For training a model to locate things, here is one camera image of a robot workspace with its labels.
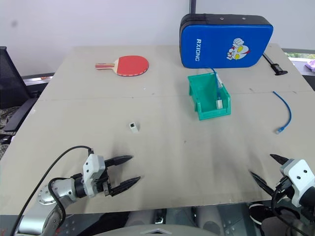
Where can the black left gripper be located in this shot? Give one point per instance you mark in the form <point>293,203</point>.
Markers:
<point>104,185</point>

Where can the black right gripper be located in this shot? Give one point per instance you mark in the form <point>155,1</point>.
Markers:
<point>285,188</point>

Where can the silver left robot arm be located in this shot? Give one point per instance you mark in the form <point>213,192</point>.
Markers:
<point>44,211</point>

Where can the small white connector block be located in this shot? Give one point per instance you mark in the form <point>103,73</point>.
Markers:
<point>133,127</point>

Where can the black shoe white sole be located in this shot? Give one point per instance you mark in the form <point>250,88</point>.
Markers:
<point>257,213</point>

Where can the dark rounded shape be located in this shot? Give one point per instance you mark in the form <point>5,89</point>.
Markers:
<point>280,222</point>

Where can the green plastic bin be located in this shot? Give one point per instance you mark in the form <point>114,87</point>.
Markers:
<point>205,108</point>

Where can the black clamp bar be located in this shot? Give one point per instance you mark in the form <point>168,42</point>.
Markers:
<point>273,64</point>

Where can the red table tennis paddle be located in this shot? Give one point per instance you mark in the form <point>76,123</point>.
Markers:
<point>129,65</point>

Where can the pink crumpled object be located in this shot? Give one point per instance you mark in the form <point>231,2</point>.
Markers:
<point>311,66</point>

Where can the black office chair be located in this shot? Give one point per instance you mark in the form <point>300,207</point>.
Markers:
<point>13,93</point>

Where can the blue RXIONG kick pad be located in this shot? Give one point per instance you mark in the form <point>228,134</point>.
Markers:
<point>221,41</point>

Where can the black upright pole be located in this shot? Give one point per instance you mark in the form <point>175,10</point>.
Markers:
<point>192,7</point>

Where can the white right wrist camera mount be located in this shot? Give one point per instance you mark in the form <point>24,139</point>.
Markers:
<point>299,175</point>

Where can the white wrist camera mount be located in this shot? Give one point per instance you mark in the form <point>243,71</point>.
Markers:
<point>93,166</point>
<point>299,175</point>

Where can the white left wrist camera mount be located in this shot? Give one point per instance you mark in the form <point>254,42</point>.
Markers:
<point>93,166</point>

